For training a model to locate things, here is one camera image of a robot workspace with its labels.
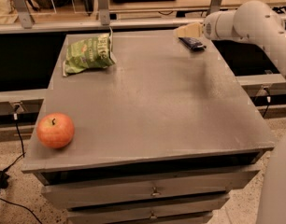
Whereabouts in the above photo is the black cable left floor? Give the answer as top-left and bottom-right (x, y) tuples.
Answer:
(0, 105), (44, 224)

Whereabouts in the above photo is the green chip bag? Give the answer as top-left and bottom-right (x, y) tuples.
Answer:
(62, 30), (117, 77)

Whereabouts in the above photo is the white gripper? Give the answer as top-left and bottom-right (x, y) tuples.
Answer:
(174, 10), (239, 41)

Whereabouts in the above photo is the upper drawer metal handle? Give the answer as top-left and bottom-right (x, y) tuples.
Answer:
(150, 187), (161, 197)

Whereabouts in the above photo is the dark blue rxbar wrapper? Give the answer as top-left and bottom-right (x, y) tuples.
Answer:
(179, 37), (206, 51)

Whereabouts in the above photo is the metal railing frame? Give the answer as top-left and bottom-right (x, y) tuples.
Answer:
(0, 0), (286, 34)

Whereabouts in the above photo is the drawer metal handle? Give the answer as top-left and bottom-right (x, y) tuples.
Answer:
(150, 211), (158, 220)
(150, 187), (161, 197)

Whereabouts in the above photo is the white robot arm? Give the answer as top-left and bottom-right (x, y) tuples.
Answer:
(174, 0), (286, 224)

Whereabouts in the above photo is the lower drawer metal handle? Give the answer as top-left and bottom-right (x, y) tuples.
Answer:
(150, 211), (158, 220)

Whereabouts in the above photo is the red apple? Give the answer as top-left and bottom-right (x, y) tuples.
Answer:
(36, 113), (75, 148)

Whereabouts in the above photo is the grey drawer cabinet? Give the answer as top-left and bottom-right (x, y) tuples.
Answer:
(22, 30), (276, 224)

